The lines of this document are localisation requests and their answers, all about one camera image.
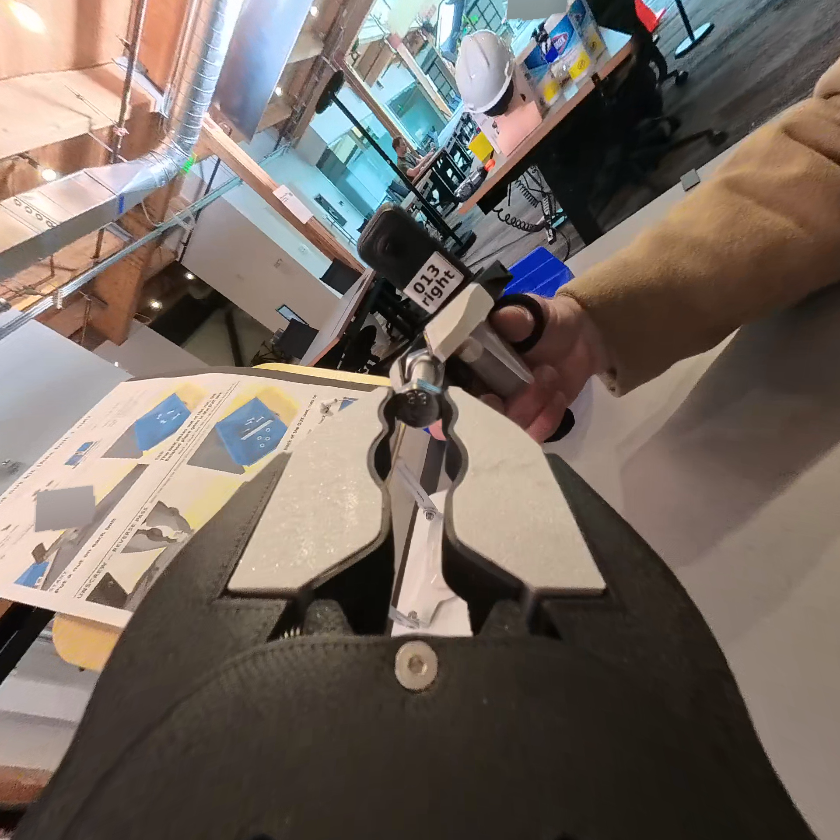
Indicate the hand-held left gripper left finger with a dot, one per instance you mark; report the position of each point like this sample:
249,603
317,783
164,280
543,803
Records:
315,518

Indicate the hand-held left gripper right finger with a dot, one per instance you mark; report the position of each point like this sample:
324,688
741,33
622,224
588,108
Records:
525,525

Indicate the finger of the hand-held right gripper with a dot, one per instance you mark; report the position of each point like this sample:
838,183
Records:
459,318

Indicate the blue plastic bin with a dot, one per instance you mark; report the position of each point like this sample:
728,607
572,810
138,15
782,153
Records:
538,269

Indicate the steel hex bolt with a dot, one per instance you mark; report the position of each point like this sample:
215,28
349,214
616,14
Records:
417,407

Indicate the wooden office desk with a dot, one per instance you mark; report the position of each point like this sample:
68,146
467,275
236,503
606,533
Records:
341,315

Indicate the person's right hand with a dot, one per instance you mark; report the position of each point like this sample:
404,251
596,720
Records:
564,354

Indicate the white paper notice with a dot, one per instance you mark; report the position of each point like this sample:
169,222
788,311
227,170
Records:
292,203

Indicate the yellow box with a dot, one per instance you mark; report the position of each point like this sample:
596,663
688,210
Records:
480,145

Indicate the printed instruction sheet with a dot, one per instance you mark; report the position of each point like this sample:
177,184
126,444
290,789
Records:
164,459

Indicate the pink mannequin bust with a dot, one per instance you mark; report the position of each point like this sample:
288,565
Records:
525,115

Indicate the white hard hat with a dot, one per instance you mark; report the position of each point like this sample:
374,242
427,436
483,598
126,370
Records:
482,65

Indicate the wooden table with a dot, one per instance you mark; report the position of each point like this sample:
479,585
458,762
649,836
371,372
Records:
558,124

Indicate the white stand base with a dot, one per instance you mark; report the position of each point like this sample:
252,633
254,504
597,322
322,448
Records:
85,643

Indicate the black office chair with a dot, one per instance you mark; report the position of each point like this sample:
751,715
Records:
643,85

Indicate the rectangular metal duct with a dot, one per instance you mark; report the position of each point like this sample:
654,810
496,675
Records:
79,203

